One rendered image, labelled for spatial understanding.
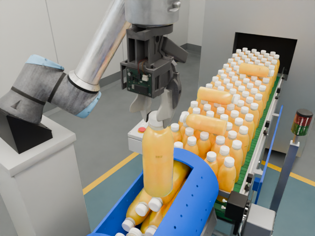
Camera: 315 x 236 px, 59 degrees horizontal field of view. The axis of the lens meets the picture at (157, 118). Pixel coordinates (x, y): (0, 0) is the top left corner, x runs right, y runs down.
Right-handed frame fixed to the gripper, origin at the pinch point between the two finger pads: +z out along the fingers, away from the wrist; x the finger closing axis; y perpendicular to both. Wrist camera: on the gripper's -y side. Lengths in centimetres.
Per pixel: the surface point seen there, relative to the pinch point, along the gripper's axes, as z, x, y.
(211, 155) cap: 41, -1, -45
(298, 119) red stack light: 28, 26, -71
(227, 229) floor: 151, 2, -103
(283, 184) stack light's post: 65, 28, -72
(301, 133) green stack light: 34, 28, -71
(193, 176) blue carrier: 31.2, 2.0, -19.8
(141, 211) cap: 40.9, -9.1, -6.1
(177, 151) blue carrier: 29.1, -7.4, -26.3
